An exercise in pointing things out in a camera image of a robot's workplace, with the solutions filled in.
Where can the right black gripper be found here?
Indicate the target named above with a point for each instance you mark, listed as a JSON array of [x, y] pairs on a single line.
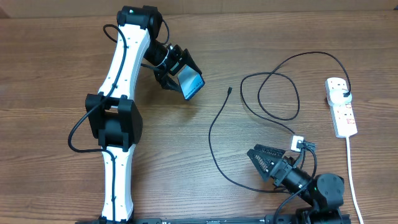
[[277, 170]]

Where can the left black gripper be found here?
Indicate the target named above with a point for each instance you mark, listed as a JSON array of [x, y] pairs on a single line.
[[166, 81]]

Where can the Samsung Galaxy smartphone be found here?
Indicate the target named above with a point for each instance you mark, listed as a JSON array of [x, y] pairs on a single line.
[[190, 82]]

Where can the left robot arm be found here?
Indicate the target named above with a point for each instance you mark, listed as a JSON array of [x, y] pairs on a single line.
[[114, 118]]

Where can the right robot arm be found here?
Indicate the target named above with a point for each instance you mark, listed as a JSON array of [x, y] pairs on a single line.
[[323, 193]]

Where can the white USB charger plug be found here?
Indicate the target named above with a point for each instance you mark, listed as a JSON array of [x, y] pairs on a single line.
[[339, 97]]

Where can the white power strip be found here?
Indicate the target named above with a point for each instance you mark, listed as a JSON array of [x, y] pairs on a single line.
[[342, 115]]

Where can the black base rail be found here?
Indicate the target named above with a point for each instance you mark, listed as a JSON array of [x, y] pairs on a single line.
[[211, 220]]

